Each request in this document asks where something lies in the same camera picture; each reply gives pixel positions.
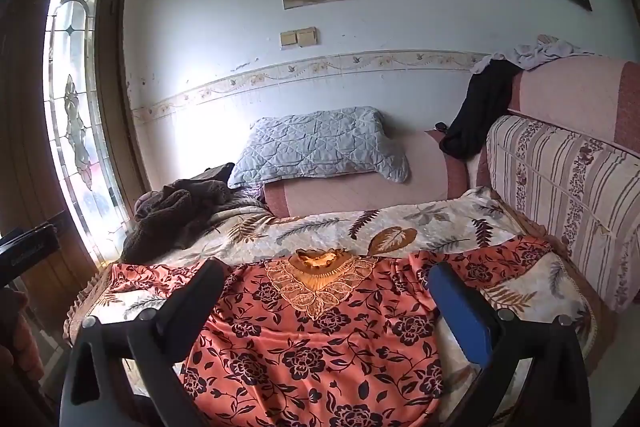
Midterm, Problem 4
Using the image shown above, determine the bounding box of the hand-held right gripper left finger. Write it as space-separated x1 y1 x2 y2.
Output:
60 259 232 427

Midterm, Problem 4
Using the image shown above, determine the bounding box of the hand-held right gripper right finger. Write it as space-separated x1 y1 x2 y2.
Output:
429 261 593 427

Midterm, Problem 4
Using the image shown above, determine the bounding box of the orange floral shirt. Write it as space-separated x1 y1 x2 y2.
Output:
107 234 553 427

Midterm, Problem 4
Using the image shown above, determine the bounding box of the person's left forearm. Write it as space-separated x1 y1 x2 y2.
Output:
0 288 47 385

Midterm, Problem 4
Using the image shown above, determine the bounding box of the brown fuzzy garment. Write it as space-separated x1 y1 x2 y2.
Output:
120 163 266 265

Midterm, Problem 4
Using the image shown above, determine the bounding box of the cream leaf print blanket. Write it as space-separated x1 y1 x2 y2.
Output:
65 187 598 427

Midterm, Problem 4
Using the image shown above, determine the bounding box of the wooden door with stained glass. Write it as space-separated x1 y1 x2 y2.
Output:
0 0 151 408

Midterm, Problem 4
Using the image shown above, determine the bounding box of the pink sofa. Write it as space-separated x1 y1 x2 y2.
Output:
260 54 640 358

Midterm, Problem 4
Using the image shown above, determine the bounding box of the striped floral sofa cushion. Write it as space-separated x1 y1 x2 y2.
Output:
475 114 640 315

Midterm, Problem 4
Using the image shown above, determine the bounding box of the grey quilted pillow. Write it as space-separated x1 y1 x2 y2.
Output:
227 106 411 190

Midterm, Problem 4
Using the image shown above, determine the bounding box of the black garment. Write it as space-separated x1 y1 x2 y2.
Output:
439 59 523 160

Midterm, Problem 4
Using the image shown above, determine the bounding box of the pale lilac garment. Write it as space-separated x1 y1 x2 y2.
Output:
469 35 596 74

